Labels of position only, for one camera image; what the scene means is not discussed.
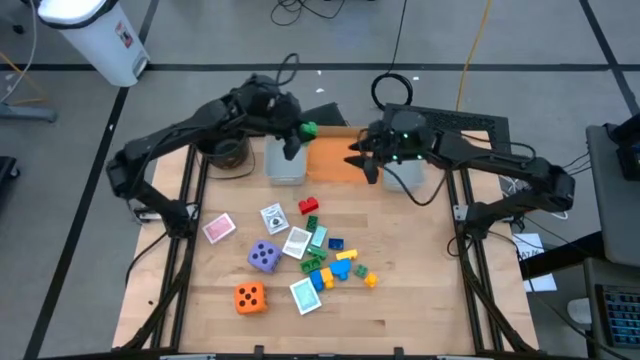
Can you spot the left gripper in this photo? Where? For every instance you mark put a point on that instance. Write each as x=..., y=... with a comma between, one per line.
x=270, y=107

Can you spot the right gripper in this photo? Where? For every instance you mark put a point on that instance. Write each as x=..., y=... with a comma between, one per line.
x=400, y=142

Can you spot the bright green two-stud block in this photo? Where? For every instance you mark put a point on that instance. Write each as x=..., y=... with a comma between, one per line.
x=309, y=131

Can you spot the red toy block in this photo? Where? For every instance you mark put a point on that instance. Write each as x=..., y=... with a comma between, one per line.
x=308, y=206

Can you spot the purple foam die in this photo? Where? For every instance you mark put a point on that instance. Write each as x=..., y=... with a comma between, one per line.
x=264, y=256

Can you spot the small dark green block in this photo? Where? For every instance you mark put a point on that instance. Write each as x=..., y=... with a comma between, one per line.
x=361, y=271
x=312, y=223

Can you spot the light blue rounded block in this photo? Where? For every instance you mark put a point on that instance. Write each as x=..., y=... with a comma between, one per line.
x=341, y=270

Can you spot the orange-yellow single-stud block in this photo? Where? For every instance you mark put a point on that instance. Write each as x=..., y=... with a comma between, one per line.
x=371, y=280

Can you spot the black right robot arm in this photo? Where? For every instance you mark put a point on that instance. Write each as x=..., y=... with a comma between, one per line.
x=500, y=160

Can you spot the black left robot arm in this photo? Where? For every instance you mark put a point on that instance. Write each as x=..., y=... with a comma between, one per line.
x=165, y=135

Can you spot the grey plastic bin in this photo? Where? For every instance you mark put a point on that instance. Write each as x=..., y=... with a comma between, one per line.
x=285, y=172
x=405, y=177

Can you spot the clear yellow bin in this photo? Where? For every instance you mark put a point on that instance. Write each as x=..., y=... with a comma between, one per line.
x=327, y=167

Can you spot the black flat panel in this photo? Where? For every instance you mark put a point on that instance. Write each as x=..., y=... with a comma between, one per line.
x=327, y=115

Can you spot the black pumpkin-face bucket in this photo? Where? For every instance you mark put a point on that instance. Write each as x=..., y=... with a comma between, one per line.
x=227, y=152

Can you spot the light teal flat block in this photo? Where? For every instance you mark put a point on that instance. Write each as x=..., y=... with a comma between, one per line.
x=319, y=236

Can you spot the dark blue toy block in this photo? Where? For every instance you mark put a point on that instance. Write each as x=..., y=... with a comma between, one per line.
x=336, y=244

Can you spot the grey card deck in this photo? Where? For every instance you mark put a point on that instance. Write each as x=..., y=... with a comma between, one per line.
x=297, y=242

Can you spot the long dark green block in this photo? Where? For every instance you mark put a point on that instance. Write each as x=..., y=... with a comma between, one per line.
x=317, y=252

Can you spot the pink playing card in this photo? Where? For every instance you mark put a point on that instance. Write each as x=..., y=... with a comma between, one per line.
x=218, y=228

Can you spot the black perforated panel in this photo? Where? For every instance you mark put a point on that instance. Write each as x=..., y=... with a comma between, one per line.
x=470, y=120

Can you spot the bright green hollow block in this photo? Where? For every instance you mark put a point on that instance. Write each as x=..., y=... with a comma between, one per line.
x=310, y=265

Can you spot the small blue toy block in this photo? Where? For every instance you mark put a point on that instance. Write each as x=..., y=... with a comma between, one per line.
x=316, y=281

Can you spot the teal card deck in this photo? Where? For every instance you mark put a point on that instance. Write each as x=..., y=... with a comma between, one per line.
x=305, y=296

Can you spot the orange foam die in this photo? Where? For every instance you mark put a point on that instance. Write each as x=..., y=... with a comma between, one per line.
x=250, y=298

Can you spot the white trash bin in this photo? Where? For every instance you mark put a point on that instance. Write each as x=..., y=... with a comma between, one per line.
x=100, y=45

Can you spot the white paper sheet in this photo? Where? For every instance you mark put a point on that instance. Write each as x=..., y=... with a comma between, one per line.
x=542, y=283

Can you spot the grey desk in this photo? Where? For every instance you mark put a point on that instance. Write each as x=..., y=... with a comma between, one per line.
x=615, y=210

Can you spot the white round object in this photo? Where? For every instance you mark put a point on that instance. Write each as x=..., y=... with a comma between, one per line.
x=580, y=311

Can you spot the grey stand foot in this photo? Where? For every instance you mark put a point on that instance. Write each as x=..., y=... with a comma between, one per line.
x=25, y=112

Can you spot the black desk device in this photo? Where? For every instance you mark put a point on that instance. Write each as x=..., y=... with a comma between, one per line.
x=631, y=150

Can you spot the black floor object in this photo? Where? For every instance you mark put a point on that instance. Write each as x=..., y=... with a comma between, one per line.
x=6, y=172

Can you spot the backlit keyboard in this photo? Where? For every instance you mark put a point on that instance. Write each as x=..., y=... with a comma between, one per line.
x=622, y=315

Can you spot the silver bracket plate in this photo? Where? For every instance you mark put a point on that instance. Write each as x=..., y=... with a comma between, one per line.
x=460, y=212
x=193, y=212

